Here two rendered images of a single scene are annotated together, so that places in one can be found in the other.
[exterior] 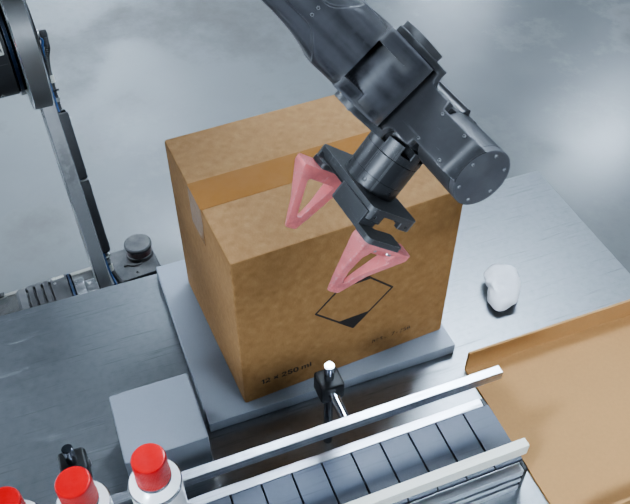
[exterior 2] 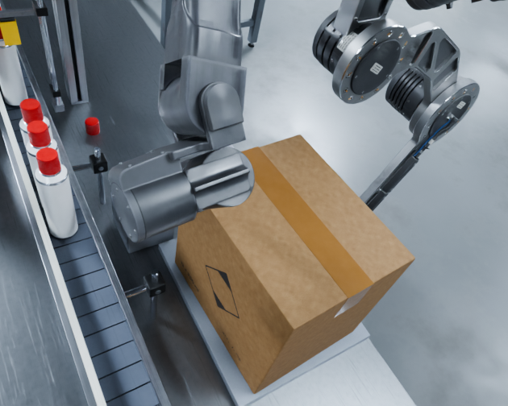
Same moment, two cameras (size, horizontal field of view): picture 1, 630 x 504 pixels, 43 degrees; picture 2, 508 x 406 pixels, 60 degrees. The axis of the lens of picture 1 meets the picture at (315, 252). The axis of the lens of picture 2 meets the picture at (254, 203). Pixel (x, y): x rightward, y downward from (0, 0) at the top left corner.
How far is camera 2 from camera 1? 0.67 m
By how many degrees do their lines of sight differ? 45
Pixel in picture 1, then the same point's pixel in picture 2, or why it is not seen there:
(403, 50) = (184, 81)
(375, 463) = (116, 337)
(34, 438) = not seen: hidden behind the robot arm
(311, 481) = (105, 296)
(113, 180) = (447, 245)
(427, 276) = (256, 347)
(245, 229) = not seen: hidden behind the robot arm
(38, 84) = (336, 78)
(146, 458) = (46, 153)
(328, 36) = (172, 24)
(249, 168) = (281, 177)
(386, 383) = (203, 356)
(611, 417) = not seen: outside the picture
